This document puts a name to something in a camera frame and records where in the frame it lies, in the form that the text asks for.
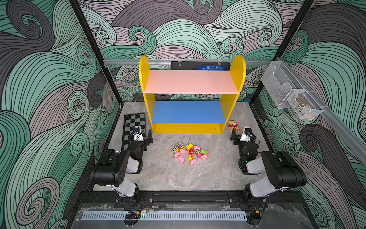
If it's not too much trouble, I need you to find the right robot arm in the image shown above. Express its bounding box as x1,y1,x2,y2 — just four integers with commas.
230,128,307,201

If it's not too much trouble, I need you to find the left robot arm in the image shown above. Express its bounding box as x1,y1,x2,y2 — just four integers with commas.
91,130,153,198

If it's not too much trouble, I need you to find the black white chessboard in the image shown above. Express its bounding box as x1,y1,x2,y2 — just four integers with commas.
122,113,146,150

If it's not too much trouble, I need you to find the red patterned small box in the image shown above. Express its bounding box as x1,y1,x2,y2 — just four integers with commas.
227,120,240,132

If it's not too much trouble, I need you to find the green orange flatbed truck toy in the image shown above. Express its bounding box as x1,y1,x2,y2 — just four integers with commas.
201,149,209,155

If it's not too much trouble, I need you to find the magenta brown truck toy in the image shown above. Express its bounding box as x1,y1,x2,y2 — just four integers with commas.
195,149,202,158

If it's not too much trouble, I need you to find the yellow dump truck toy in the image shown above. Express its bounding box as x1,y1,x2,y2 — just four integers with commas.
186,144,193,151

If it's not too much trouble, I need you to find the yellow toy shelf unit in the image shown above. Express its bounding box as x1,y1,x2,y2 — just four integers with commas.
139,55,246,134

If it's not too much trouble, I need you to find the red yellow bulldozer toy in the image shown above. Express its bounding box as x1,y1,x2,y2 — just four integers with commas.
188,149,195,161

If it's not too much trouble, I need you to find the large clear plastic bin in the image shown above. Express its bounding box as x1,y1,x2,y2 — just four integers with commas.
261,61,297,109

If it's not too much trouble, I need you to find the small clear plastic bin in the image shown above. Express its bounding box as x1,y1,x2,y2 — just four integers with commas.
287,89,324,120

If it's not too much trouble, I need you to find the blue oval basket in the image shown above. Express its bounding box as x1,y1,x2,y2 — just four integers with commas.
195,65,229,71

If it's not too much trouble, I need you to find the black panel behind shelf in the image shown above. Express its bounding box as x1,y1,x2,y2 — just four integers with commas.
171,62,231,70

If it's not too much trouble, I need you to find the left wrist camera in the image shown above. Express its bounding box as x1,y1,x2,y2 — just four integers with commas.
133,126,144,141

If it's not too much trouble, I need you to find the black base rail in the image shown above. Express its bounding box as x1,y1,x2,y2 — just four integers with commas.
76,191,305,209

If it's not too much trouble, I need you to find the white slotted cable duct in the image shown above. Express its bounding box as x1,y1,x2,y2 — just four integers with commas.
81,210,247,221

